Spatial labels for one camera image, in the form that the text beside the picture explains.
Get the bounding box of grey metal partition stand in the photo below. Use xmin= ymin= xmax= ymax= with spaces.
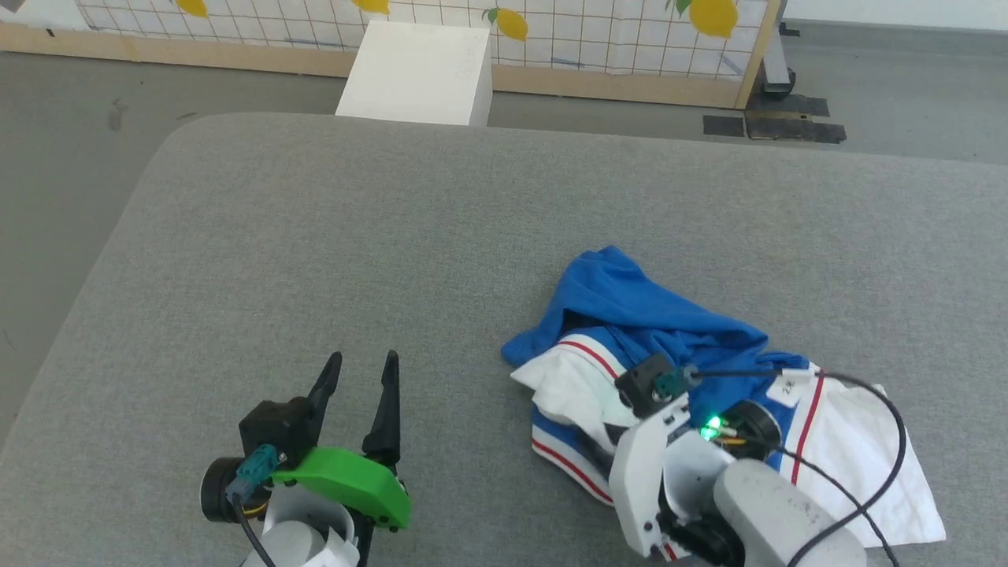
xmin=759 ymin=0 xmax=797 ymax=100

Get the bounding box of blue shirt with white sleeves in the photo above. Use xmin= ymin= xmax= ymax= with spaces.
xmin=502 ymin=246 xmax=947 ymax=561

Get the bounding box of lemon print partition screen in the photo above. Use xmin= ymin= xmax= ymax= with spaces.
xmin=0 ymin=0 xmax=783 ymax=110

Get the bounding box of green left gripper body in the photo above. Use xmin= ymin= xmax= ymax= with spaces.
xmin=200 ymin=447 xmax=412 ymax=530

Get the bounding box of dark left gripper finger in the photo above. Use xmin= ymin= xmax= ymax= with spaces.
xmin=306 ymin=351 xmax=344 ymax=432
xmin=362 ymin=350 xmax=402 ymax=467

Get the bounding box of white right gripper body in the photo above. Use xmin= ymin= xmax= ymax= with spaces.
xmin=610 ymin=393 xmax=781 ymax=557

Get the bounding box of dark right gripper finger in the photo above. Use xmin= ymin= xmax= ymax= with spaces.
xmin=587 ymin=423 xmax=624 ymax=473

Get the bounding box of white box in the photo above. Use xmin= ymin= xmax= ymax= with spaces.
xmin=335 ymin=20 xmax=494 ymax=128

